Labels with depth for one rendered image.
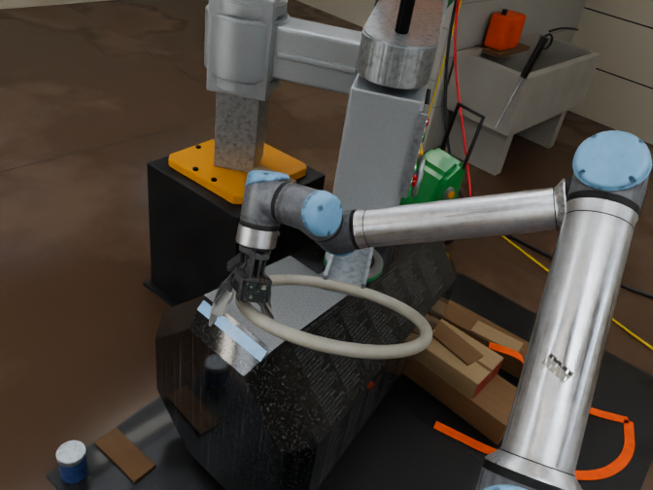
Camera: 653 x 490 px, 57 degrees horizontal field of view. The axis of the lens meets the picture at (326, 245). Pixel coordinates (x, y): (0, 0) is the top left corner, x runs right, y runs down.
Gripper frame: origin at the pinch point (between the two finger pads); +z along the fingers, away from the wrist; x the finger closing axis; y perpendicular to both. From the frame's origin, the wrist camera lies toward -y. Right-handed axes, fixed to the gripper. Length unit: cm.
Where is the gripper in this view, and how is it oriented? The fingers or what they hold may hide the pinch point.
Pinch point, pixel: (238, 326)
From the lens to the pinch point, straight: 142.7
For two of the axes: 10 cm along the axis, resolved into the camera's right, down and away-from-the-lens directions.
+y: 3.8, 2.8, -8.8
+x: 9.0, 0.9, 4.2
